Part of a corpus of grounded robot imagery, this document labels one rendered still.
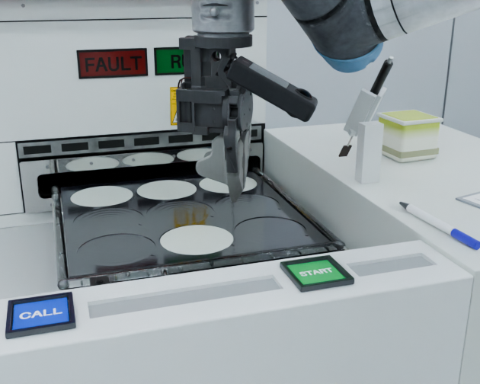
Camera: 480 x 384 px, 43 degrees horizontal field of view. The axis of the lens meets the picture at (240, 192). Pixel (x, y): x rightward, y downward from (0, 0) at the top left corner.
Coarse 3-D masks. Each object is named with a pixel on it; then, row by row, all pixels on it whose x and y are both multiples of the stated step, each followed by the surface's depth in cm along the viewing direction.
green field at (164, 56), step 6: (156, 54) 105; (162, 54) 106; (168, 54) 106; (174, 54) 106; (180, 54) 106; (162, 60) 106; (168, 60) 106; (174, 60) 107; (180, 60) 107; (162, 66) 106; (168, 66) 107; (174, 66) 107; (180, 66) 107; (162, 72) 107
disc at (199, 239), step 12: (180, 228) 87; (192, 228) 87; (204, 228) 87; (216, 228) 87; (168, 240) 83; (180, 240) 83; (192, 240) 83; (204, 240) 83; (216, 240) 83; (228, 240) 83; (180, 252) 79; (192, 252) 79; (204, 252) 79
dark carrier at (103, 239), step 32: (64, 192) 101; (256, 192) 101; (64, 224) 88; (96, 224) 88; (128, 224) 88; (160, 224) 88; (192, 224) 88; (224, 224) 88; (256, 224) 88; (288, 224) 88; (96, 256) 78; (128, 256) 78; (160, 256) 78; (192, 256) 78; (224, 256) 78
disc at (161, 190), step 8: (144, 184) 105; (152, 184) 105; (160, 184) 105; (168, 184) 105; (176, 184) 105; (184, 184) 105; (192, 184) 105; (144, 192) 101; (152, 192) 101; (160, 192) 101; (168, 192) 101; (176, 192) 101; (184, 192) 101; (192, 192) 101
